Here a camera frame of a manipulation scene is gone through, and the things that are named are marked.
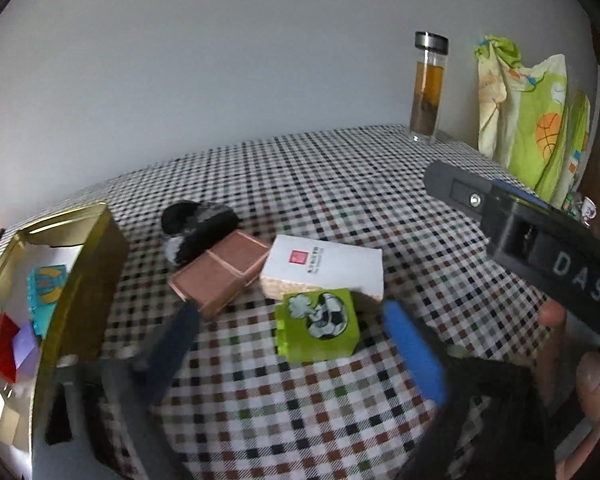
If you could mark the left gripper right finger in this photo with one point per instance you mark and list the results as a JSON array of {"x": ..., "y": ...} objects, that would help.
[{"x": 448, "y": 381}]

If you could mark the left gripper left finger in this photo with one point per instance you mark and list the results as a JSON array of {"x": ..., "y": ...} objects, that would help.
[{"x": 152, "y": 372}]

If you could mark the brown rectangular tin box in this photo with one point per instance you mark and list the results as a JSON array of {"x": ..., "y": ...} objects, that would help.
[{"x": 214, "y": 279}]

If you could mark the blue toy building block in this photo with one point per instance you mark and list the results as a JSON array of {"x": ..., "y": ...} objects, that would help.
[{"x": 45, "y": 285}]

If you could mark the white box with red logo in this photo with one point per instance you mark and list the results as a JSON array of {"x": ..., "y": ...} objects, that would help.
[{"x": 299, "y": 264}]

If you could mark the right hand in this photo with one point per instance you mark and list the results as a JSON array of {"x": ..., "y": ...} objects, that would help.
[{"x": 568, "y": 374}]

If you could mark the small white mug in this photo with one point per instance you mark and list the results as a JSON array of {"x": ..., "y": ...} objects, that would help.
[{"x": 588, "y": 211}]

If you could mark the gold metal tin box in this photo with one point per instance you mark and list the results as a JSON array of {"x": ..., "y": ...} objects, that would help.
[{"x": 80, "y": 318}]

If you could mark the purple small block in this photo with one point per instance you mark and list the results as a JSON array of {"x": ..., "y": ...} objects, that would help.
[{"x": 26, "y": 351}]

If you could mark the green patterned cloth bag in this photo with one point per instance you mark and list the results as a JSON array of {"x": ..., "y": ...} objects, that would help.
[{"x": 532, "y": 121}]

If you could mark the red small box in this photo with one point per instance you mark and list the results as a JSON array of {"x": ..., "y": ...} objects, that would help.
[{"x": 8, "y": 330}]

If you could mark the black grey fuzzy object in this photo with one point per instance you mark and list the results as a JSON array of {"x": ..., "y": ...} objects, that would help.
[{"x": 190, "y": 228}]

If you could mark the glass tea bottle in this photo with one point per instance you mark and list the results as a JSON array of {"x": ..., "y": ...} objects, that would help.
[{"x": 428, "y": 85}]

